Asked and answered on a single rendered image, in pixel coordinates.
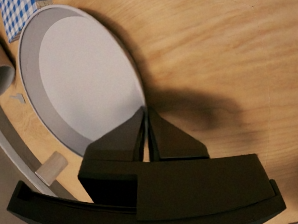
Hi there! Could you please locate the white round plate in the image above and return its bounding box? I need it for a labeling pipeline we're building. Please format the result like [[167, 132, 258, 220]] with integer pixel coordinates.
[[18, 4, 149, 159]]

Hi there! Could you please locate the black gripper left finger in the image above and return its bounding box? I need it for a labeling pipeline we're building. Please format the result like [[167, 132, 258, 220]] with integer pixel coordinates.
[[82, 106, 145, 162]]

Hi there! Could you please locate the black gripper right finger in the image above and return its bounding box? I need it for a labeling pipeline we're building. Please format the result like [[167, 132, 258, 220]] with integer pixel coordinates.
[[148, 106, 210, 162]]

